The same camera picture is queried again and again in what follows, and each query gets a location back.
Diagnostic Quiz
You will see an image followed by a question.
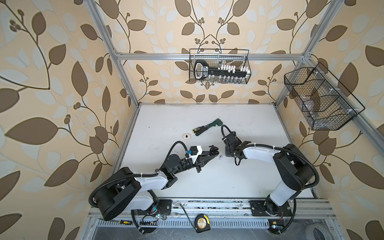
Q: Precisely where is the beige earbud charging case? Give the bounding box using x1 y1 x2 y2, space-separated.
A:
183 133 191 140

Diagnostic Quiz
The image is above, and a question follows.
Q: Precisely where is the black earbud case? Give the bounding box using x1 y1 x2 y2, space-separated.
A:
210 146 219 156

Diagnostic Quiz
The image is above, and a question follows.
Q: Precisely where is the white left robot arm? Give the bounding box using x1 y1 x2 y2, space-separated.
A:
88 141 219 221

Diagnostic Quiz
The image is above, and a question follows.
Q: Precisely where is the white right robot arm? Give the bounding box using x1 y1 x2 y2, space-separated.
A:
222 132 320 216

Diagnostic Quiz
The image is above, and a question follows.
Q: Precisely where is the green rivet gun tool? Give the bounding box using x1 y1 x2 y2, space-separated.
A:
193 119 223 136

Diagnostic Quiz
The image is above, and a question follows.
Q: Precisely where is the yellow black tape measure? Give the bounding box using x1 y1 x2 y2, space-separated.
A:
194 214 212 234

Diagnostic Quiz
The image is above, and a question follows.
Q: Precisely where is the black socket set holder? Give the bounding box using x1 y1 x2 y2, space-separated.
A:
193 60 251 80

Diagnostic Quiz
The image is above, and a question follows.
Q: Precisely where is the grey tape roll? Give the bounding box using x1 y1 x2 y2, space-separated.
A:
305 224 334 240

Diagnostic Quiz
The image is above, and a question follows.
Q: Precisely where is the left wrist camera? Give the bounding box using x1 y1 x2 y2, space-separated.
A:
186 146 203 165

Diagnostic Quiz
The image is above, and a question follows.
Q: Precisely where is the black wire basket back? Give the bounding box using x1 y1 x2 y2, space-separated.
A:
189 48 252 85

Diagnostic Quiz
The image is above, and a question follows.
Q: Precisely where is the black wire basket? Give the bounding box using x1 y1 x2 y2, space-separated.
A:
284 63 366 131
189 48 252 85

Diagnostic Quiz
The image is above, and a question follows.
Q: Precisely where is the black wire basket right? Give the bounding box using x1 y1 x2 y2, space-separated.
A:
284 63 366 131

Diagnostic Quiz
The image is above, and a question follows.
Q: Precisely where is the yellow handled screwdriver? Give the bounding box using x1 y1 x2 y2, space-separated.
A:
99 218 133 226

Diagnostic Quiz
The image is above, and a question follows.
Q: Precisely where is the aluminium frame post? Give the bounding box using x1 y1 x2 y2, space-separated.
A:
274 0 344 109

